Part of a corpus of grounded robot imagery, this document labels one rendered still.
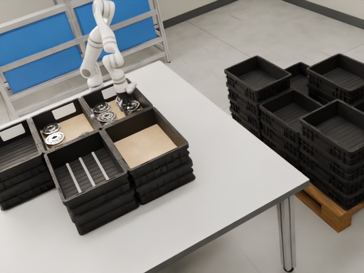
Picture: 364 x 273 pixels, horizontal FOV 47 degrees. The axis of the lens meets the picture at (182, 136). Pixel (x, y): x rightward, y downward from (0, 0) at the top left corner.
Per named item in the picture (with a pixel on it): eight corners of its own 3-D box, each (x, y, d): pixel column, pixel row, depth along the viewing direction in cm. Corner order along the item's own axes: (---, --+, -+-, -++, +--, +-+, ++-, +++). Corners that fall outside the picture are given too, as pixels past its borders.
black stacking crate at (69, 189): (52, 171, 211) (43, 154, 204) (107, 147, 219) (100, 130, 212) (72, 222, 181) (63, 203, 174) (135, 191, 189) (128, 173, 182)
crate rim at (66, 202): (44, 157, 205) (43, 154, 204) (102, 132, 213) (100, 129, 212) (64, 207, 175) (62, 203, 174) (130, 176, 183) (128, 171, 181)
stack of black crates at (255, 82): (229, 119, 331) (222, 69, 304) (261, 104, 339) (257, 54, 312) (260, 144, 301) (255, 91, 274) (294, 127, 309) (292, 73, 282)
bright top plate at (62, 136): (44, 138, 228) (43, 137, 227) (62, 130, 231) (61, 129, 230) (48, 147, 220) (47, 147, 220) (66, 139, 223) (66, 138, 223)
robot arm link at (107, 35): (103, 39, 213) (119, 40, 217) (94, -5, 221) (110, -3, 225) (98, 49, 220) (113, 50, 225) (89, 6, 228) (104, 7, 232)
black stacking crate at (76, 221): (59, 187, 218) (51, 170, 210) (113, 163, 225) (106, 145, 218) (80, 239, 187) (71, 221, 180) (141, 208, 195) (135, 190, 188)
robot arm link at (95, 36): (113, -3, 228) (102, 36, 245) (96, -5, 223) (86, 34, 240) (118, 7, 223) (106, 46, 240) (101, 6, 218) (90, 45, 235)
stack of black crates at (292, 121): (261, 144, 301) (258, 105, 281) (294, 127, 309) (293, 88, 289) (299, 174, 271) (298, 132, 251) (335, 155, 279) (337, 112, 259)
